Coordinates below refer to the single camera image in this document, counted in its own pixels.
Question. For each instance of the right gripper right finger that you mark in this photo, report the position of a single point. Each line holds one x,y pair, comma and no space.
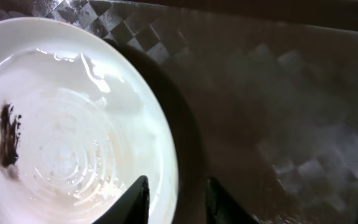
221,208

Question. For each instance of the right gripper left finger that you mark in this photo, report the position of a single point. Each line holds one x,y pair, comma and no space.
132,207

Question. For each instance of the white plate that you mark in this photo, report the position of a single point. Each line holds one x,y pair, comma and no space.
78,126

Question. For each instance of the large dark serving tray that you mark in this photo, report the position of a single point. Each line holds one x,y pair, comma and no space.
264,100

